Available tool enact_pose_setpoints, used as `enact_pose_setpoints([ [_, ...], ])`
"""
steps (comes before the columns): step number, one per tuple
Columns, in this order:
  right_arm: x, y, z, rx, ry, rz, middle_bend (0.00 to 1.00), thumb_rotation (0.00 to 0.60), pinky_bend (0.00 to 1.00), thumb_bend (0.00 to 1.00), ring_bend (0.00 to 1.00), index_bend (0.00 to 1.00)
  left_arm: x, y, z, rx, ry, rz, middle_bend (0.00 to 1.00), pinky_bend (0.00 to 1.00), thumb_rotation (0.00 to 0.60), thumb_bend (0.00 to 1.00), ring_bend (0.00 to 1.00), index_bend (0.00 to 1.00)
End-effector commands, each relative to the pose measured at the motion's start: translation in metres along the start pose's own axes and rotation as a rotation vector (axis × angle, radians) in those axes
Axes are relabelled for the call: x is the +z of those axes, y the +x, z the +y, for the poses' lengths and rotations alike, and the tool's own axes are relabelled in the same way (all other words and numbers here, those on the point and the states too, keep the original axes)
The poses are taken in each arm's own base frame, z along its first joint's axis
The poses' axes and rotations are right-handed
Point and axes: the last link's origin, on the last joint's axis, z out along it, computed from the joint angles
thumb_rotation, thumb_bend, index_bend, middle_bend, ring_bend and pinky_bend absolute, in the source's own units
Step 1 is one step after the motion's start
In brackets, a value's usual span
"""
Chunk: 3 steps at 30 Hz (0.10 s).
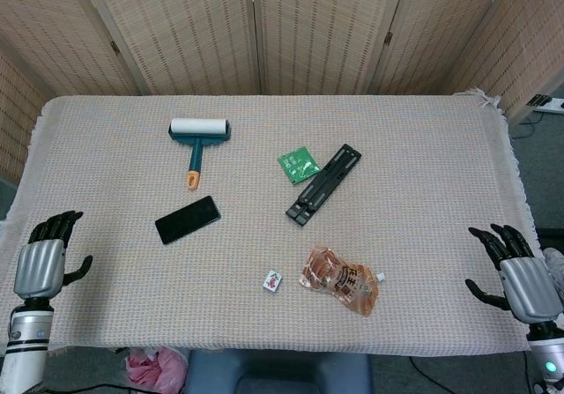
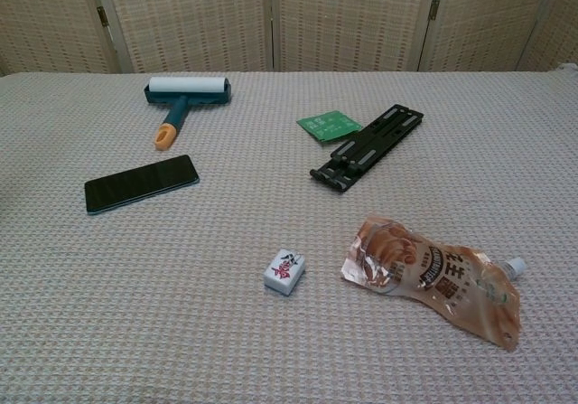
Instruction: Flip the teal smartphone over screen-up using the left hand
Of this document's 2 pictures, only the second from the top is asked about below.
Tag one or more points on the woven bamboo folding screen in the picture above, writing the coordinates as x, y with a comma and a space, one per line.
289, 17

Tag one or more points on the beige woven tablecloth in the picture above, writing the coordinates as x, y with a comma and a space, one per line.
289, 241

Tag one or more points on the teal lint roller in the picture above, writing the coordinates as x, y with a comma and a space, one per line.
180, 99

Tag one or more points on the brown spouted drink pouch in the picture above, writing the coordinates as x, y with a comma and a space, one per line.
433, 277

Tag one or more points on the black folding laptop stand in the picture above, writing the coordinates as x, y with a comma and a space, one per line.
368, 146

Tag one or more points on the green foil sachet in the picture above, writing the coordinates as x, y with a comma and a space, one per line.
327, 125

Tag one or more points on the white mahjong tile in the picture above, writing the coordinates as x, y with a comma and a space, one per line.
285, 271

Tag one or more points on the teal smartphone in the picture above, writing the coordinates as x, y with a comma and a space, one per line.
141, 183

